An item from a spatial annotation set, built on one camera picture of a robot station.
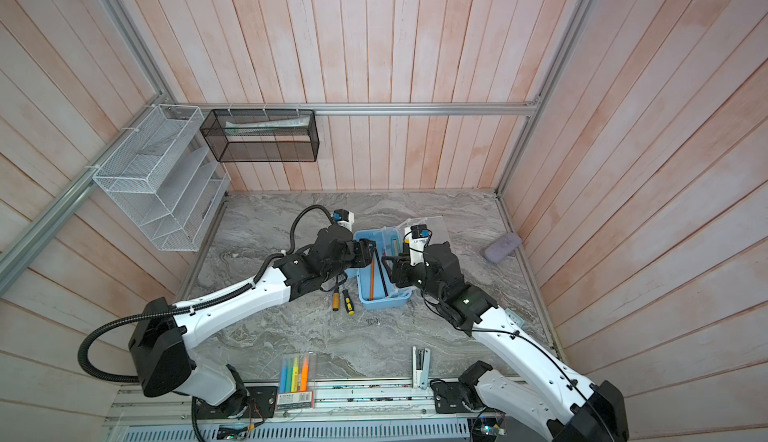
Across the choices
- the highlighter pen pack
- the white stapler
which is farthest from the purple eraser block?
the highlighter pen pack

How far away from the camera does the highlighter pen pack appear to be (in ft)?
2.42

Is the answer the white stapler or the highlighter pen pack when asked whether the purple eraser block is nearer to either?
the white stapler

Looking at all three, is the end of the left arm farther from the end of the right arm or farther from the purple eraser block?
the purple eraser block

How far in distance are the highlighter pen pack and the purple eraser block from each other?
658 mm

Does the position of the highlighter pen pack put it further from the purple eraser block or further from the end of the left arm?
the purple eraser block

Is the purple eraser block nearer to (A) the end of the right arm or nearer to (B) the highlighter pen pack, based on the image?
(A) the end of the right arm

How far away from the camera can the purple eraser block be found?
101 cm

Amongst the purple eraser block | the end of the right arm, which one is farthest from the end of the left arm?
the purple eraser block
